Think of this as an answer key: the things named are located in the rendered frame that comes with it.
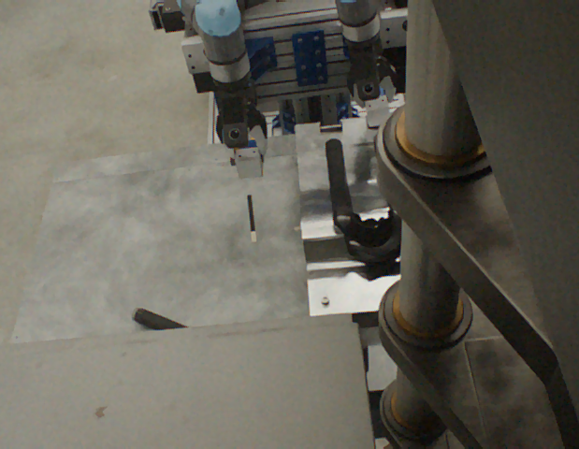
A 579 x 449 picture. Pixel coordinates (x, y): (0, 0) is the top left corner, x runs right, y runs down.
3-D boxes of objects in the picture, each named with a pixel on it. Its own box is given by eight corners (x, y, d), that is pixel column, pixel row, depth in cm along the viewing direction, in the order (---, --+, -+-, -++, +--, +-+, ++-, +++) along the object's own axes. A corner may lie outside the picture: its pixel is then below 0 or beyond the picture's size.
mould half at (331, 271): (298, 152, 156) (292, 109, 146) (406, 140, 154) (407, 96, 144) (312, 333, 124) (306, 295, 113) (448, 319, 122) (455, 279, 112)
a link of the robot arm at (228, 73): (246, 63, 116) (202, 68, 117) (251, 82, 120) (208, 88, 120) (246, 39, 121) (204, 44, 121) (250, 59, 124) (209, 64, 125)
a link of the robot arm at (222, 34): (225, -18, 114) (244, 3, 109) (236, 34, 122) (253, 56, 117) (184, -4, 112) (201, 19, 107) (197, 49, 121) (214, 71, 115)
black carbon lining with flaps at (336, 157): (323, 146, 146) (319, 114, 139) (394, 137, 145) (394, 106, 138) (338, 270, 124) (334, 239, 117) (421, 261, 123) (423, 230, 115)
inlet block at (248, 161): (239, 137, 146) (236, 120, 142) (261, 135, 146) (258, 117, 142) (239, 179, 138) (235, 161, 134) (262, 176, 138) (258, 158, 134)
